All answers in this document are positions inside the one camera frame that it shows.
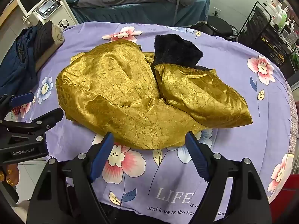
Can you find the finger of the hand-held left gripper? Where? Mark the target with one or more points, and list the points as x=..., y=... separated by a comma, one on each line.
x=48, y=119
x=21, y=98

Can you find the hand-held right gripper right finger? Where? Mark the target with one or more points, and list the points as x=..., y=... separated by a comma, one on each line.
x=198, y=158

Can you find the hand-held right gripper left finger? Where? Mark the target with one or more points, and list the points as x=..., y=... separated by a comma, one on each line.
x=102, y=158

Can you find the gold jacket with black fur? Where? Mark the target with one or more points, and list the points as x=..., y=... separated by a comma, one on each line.
x=112, y=86

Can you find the person's left hand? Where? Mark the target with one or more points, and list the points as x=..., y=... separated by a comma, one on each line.
x=9, y=173

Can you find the navy blue jacket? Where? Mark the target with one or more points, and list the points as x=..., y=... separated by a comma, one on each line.
x=14, y=70

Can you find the purple floral bed sheet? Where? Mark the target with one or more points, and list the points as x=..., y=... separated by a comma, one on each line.
x=233, y=144

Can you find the black quilted jacket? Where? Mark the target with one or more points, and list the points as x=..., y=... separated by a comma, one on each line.
x=43, y=42

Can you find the beige garment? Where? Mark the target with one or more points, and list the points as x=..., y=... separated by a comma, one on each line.
x=57, y=36

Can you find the red box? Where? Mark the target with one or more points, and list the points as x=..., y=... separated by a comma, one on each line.
x=289, y=189

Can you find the white machine with screen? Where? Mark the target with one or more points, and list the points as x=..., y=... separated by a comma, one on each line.
x=30, y=2

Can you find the black round stool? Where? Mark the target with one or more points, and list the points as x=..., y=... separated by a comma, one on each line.
x=220, y=25

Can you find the blue skirted bed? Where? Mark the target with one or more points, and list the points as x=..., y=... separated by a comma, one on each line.
x=140, y=14

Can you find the group of cosmetic bottles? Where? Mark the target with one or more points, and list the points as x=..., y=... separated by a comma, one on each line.
x=282, y=16

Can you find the white wall socket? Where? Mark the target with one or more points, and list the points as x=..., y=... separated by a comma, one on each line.
x=217, y=11

